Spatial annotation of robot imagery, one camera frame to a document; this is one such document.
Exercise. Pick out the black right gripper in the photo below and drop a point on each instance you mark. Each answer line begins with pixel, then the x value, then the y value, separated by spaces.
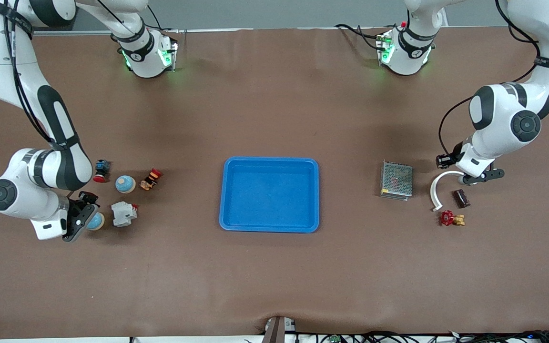
pixel 78 204

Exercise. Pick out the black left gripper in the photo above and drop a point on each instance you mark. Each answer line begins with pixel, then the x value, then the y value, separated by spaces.
pixel 452 157

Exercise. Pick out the small dark electrolytic capacitor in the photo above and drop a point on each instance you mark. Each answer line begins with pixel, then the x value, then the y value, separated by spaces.
pixel 442 161

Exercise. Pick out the blue dome bell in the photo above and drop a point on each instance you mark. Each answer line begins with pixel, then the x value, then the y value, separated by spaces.
pixel 125 184
pixel 98 222

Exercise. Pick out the large dark electrolytic capacitor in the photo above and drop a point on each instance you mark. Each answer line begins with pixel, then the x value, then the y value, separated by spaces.
pixel 461 198

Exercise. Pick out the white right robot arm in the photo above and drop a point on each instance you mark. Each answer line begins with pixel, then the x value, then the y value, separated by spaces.
pixel 17 66

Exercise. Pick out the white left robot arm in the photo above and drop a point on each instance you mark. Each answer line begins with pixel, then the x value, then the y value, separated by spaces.
pixel 498 138

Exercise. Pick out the green-lit arm base panel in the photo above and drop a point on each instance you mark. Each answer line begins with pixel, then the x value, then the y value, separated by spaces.
pixel 385 50
pixel 167 56

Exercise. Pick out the blue plastic tray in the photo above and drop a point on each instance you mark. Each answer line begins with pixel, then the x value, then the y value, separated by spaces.
pixel 269 200

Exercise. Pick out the white curved plastic clamp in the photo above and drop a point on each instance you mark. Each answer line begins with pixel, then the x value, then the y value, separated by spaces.
pixel 439 180

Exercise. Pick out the red emergency stop button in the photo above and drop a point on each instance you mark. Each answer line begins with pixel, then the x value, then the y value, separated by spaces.
pixel 102 169

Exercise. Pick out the white circuit breaker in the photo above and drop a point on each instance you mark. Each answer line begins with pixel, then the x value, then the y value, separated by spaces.
pixel 123 213

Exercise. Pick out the metal mesh power supply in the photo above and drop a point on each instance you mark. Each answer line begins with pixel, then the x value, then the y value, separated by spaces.
pixel 396 181

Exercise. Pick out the table cover mat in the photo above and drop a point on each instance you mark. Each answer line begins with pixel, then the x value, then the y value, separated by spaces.
pixel 274 276

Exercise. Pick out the orange red push-button switch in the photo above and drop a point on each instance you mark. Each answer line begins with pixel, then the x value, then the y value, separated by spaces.
pixel 150 179

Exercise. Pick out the grey camera stand bracket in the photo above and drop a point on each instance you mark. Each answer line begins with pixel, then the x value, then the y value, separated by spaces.
pixel 277 331

